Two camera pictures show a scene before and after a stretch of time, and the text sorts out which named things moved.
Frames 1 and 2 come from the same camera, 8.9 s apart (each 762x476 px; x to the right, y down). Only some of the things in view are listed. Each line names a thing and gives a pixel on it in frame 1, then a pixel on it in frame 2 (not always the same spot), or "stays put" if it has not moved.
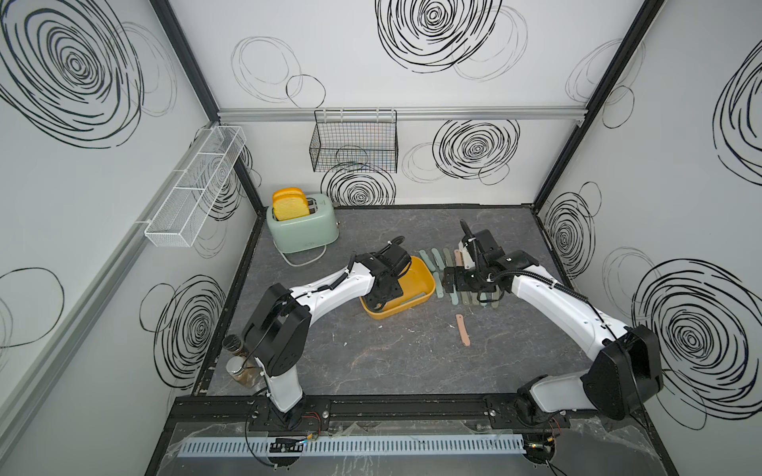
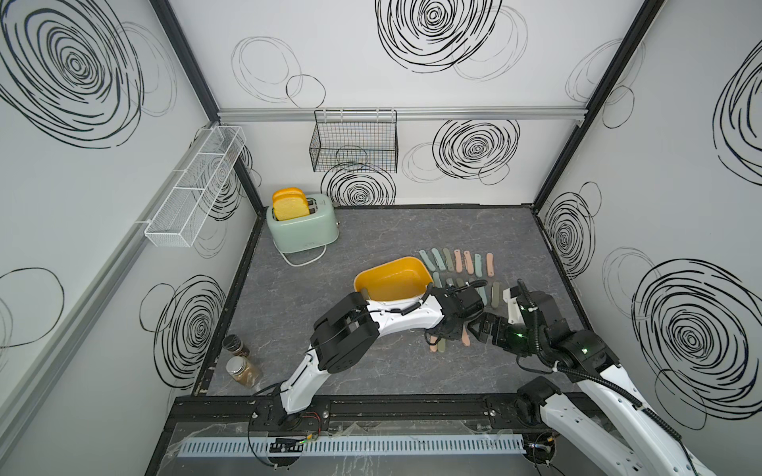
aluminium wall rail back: x=402 y=114 stays put
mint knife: x=426 y=258 stays put
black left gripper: x=396 y=291 to x=456 y=333
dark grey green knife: x=447 y=257 stays put
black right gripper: x=457 y=279 to x=495 y=335
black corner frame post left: x=199 y=77 stays put
